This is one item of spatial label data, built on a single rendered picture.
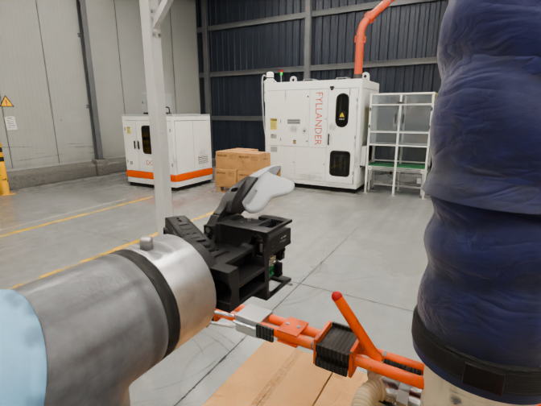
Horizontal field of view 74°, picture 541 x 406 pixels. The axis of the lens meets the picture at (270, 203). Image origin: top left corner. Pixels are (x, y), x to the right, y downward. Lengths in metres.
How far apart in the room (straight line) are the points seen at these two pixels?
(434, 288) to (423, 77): 10.70
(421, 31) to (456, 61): 10.85
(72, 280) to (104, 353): 0.05
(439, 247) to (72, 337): 0.50
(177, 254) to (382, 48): 11.33
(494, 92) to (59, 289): 0.49
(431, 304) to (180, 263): 0.45
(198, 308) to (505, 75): 0.44
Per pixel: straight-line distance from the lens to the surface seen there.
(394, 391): 0.82
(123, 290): 0.25
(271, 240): 0.35
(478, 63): 0.55
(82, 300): 0.24
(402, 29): 11.52
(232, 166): 7.86
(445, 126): 0.57
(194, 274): 0.28
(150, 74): 3.65
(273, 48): 12.83
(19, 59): 10.54
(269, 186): 0.42
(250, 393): 1.75
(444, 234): 0.59
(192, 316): 0.28
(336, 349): 0.78
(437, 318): 0.64
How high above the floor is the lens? 1.72
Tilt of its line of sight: 14 degrees down
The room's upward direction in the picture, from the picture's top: straight up
